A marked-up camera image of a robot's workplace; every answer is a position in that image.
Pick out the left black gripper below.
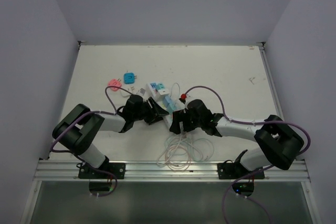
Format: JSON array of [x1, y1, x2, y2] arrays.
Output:
[[133, 97, 169, 124]]

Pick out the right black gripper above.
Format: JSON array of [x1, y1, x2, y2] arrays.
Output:
[[170, 109, 203, 135]]

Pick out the blue cube charger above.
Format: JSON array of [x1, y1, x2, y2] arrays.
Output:
[[163, 96, 174, 107]]

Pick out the white power strip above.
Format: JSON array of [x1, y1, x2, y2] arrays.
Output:
[[145, 82, 182, 129]]

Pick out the white cube charger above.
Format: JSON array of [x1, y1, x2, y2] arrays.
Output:
[[157, 89, 170, 96]]

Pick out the teal cube plug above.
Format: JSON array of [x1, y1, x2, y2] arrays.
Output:
[[156, 83, 165, 90]]

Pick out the white plug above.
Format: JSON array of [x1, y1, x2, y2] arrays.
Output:
[[126, 86, 134, 92]]

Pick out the blue plug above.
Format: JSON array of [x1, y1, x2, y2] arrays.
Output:
[[123, 72, 137, 84]]

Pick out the pink plug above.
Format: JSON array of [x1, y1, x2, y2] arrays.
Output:
[[108, 79, 122, 92]]

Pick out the teal cube charger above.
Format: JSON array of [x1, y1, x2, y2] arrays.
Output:
[[167, 103, 180, 114]]

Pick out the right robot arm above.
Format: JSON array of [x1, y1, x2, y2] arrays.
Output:
[[169, 99, 304, 178]]

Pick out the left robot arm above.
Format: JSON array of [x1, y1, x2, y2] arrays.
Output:
[[50, 94, 169, 178]]

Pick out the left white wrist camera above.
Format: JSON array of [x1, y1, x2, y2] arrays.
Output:
[[136, 88, 146, 97]]

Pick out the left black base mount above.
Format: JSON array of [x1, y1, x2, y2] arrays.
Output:
[[76, 158, 126, 179]]

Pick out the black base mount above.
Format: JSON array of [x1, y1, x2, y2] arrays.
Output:
[[217, 150, 253, 179], [76, 158, 126, 179]]

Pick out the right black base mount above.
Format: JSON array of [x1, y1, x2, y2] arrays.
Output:
[[217, 150, 253, 179]]

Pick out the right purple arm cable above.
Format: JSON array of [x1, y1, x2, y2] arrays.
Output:
[[222, 86, 312, 224]]

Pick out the aluminium front rail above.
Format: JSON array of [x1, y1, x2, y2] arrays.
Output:
[[33, 160, 310, 182]]

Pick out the aluminium rail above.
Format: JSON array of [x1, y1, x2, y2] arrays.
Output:
[[257, 42, 322, 223], [33, 160, 310, 182]]

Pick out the aluminium right side rail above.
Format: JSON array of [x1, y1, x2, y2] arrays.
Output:
[[257, 42, 322, 223]]

